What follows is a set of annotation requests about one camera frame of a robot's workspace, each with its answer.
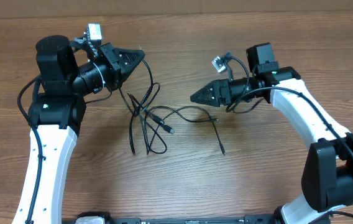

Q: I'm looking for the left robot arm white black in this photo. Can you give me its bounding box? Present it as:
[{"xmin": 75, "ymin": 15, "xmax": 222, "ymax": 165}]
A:
[{"xmin": 13, "ymin": 35, "xmax": 145, "ymax": 223}]

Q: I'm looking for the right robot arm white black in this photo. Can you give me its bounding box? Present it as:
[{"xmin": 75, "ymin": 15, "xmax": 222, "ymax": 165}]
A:
[{"xmin": 190, "ymin": 43, "xmax": 353, "ymax": 223}]

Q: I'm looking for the black usb cable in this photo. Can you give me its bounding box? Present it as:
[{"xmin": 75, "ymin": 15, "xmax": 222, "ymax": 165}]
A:
[{"xmin": 118, "ymin": 57, "xmax": 226, "ymax": 156}]

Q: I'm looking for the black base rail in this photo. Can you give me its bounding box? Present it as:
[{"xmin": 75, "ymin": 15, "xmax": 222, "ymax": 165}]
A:
[{"xmin": 61, "ymin": 211, "xmax": 282, "ymax": 224}]

